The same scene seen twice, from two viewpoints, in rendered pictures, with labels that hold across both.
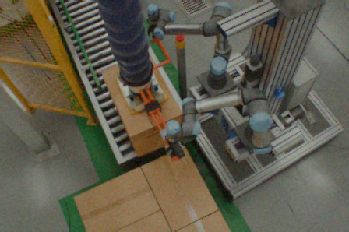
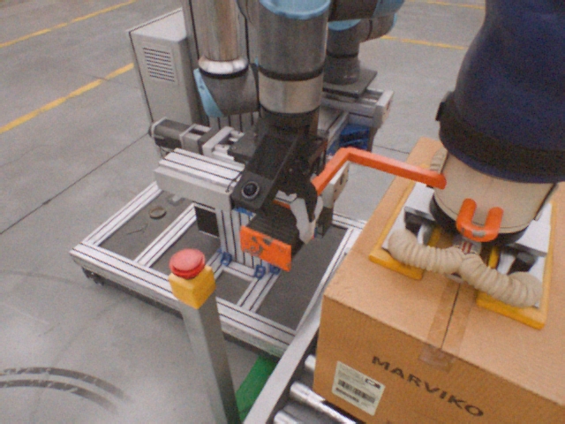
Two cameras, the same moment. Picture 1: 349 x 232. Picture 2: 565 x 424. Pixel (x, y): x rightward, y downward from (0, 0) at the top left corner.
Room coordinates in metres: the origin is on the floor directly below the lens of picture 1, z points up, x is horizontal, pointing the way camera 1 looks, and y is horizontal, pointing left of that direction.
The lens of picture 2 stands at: (2.08, 0.32, 1.62)
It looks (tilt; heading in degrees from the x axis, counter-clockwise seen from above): 43 degrees down; 227
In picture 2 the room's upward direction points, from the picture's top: straight up
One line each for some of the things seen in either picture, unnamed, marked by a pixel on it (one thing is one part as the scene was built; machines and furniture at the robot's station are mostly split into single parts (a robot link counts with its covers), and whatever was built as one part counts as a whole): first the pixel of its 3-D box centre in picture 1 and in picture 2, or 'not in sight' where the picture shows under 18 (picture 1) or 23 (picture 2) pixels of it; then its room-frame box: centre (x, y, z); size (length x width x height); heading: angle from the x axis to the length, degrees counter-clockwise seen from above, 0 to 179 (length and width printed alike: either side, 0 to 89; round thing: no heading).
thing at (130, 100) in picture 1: (128, 92); (524, 242); (1.41, 0.25, 1.10); 0.34 x 0.10 x 0.05; 17
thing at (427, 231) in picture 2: (152, 82); (422, 208); (1.46, 0.07, 1.10); 0.34 x 0.10 x 0.05; 17
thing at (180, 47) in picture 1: (181, 73); (218, 382); (1.88, -0.19, 0.50); 0.07 x 0.07 x 1.00; 18
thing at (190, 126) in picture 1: (190, 125); not in sight; (0.89, -0.12, 1.50); 0.11 x 0.11 x 0.08; 85
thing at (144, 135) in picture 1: (143, 104); (448, 289); (1.41, 0.17, 0.87); 0.60 x 0.40 x 0.40; 17
